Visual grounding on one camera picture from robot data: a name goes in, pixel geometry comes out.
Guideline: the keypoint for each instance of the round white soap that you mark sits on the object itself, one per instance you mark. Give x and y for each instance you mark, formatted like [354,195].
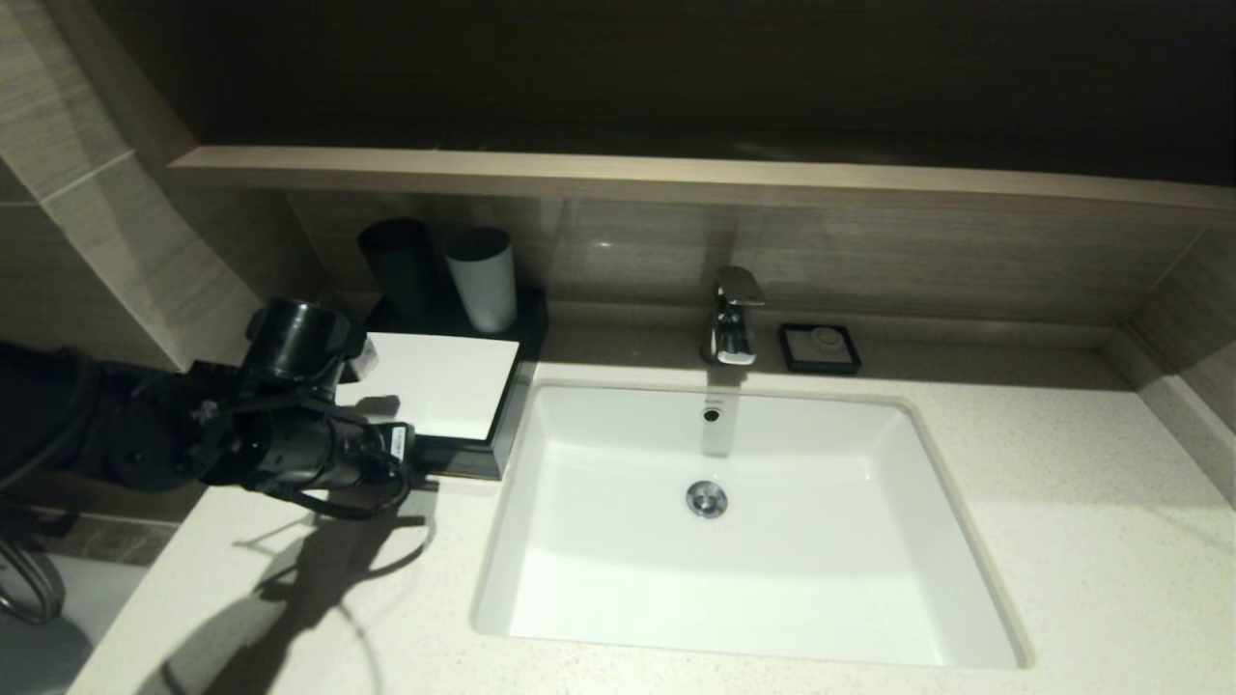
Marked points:
[826,340]

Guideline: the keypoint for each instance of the white tumbler cup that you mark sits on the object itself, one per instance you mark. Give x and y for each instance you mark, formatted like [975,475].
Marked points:
[483,290]

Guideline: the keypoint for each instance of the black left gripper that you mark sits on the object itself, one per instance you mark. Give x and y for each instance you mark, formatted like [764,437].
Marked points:
[381,449]

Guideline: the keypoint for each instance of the white square pad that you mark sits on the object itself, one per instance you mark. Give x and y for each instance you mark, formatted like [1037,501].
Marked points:
[454,386]

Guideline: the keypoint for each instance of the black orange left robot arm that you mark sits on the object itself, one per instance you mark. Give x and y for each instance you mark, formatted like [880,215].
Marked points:
[145,434]

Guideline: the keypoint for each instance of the white rectangular sink basin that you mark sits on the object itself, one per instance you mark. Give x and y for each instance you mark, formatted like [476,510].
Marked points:
[772,541]

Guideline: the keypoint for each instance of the chrome sink drain stopper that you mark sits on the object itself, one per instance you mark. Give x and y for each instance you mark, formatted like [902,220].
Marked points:
[706,500]

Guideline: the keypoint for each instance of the black square soap dish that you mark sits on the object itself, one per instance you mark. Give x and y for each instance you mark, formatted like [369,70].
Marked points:
[787,363]

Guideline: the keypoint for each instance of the black storage box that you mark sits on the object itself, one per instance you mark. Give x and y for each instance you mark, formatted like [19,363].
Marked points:
[521,328]

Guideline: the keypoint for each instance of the chrome faucet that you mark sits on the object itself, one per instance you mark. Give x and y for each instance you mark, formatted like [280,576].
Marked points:
[731,333]

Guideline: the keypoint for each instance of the wooden wall ledge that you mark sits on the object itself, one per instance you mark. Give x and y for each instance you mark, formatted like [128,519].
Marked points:
[676,179]

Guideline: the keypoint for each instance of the black tumbler cup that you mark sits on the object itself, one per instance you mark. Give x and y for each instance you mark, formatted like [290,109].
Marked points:
[396,270]

